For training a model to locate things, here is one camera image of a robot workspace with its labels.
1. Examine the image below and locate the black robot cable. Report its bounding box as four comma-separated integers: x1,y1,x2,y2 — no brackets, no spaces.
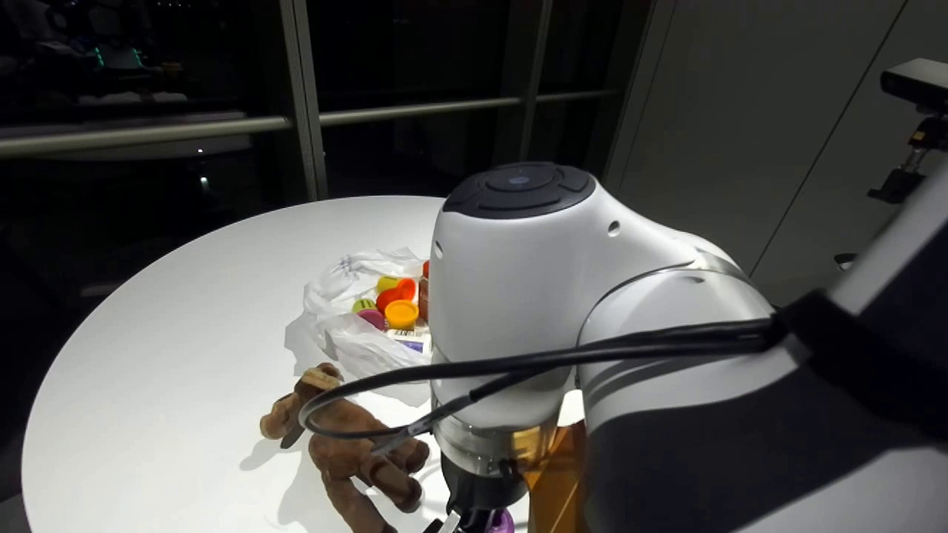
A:
297,314,795,440

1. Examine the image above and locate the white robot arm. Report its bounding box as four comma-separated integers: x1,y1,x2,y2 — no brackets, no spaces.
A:
429,162,948,533

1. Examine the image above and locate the yellow tub with orange lid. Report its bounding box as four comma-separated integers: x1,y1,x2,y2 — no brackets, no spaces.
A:
376,274,417,310

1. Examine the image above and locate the purple play-dough tub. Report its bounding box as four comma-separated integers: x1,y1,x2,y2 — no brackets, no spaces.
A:
482,508,515,533

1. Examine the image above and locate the white bottle with purple label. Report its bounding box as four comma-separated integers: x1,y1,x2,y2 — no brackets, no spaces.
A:
398,333,429,354

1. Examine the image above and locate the orange play-dough tub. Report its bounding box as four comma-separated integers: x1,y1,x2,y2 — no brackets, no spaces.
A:
385,299,420,332

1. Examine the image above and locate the clear plastic bag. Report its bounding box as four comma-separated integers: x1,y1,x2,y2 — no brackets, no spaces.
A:
284,249,434,378

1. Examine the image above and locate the green tub with pink lid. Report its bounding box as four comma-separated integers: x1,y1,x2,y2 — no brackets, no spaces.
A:
352,299,385,332

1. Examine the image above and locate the brown teddy bear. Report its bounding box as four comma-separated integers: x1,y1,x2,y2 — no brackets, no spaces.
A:
257,361,429,533

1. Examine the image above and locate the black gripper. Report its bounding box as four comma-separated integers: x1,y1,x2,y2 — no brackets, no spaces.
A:
441,458,527,514

